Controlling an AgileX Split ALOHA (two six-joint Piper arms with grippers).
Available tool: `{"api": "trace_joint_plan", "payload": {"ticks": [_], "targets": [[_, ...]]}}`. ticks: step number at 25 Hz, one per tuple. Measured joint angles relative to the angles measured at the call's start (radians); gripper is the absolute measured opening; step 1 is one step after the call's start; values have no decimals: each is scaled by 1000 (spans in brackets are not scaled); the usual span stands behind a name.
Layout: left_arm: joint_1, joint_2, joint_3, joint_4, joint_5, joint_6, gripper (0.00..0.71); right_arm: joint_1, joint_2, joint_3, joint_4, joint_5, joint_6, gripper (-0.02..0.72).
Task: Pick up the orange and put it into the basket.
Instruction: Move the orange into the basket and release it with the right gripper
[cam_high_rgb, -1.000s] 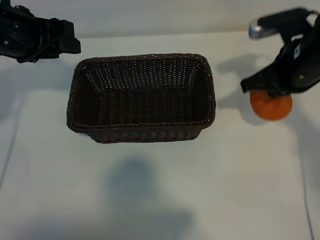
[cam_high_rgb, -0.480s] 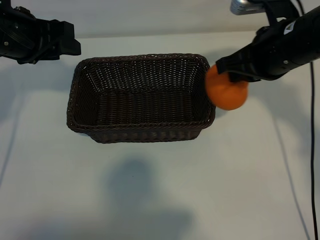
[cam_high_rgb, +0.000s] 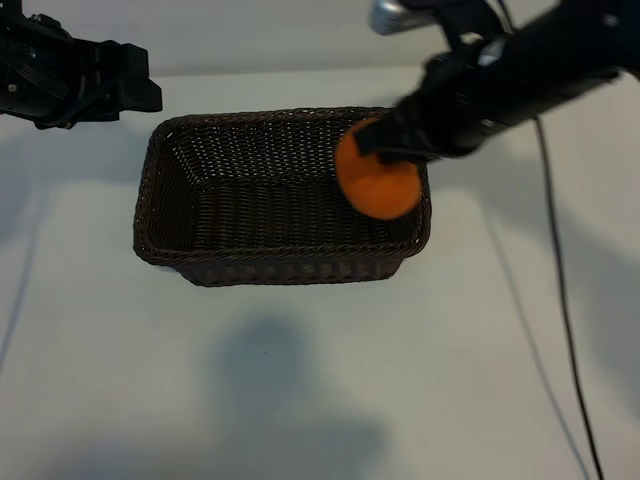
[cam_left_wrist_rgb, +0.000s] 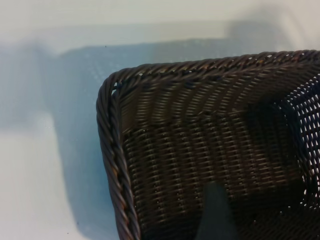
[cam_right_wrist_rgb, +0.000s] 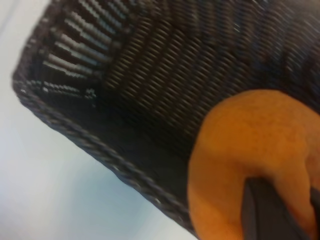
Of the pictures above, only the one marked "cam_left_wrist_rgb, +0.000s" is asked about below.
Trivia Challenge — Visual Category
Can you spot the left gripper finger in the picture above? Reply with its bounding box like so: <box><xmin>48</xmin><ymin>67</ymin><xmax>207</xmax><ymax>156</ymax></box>
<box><xmin>196</xmin><ymin>181</ymin><xmax>238</xmax><ymax>240</ymax></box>

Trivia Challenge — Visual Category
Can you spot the dark brown woven basket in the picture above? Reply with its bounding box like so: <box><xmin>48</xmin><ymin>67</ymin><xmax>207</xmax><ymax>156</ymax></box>
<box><xmin>96</xmin><ymin>49</ymin><xmax>320</xmax><ymax>240</ymax></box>

